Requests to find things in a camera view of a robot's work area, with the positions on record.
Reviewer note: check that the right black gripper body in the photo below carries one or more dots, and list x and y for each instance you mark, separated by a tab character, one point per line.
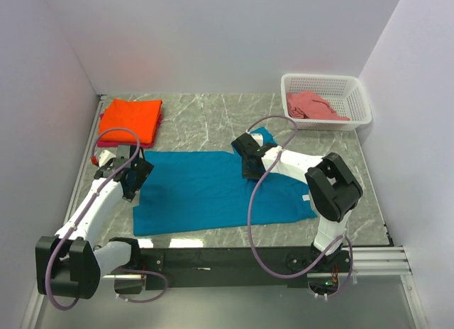
247	172

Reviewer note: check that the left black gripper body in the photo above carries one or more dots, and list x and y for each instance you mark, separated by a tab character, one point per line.
142	169

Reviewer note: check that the blue t shirt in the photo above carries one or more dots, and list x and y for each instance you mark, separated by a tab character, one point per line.
189	191

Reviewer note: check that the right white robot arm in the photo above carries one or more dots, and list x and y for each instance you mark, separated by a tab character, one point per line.
333	189

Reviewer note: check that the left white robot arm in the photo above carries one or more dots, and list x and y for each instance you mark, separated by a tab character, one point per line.
67	264

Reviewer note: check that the folded magenta t shirt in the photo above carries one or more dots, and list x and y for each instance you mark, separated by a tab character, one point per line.
104	144

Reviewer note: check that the folded orange t shirt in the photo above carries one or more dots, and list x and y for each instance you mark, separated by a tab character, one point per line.
141	117

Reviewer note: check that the pink t shirt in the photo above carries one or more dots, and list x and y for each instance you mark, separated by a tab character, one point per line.
308	105

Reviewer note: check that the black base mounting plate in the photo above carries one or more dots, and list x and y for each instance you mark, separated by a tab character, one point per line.
217	267

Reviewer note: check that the white plastic basket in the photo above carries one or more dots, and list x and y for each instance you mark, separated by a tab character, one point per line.
345	95

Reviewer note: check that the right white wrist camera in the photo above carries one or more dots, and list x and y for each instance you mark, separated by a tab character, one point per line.
258	138

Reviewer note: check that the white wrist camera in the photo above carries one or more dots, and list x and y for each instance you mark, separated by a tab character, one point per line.
258	138
101	159

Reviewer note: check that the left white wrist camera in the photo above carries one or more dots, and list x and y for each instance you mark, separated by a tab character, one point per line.
101	159

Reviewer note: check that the aluminium frame rail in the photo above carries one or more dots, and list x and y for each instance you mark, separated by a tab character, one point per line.
372	294

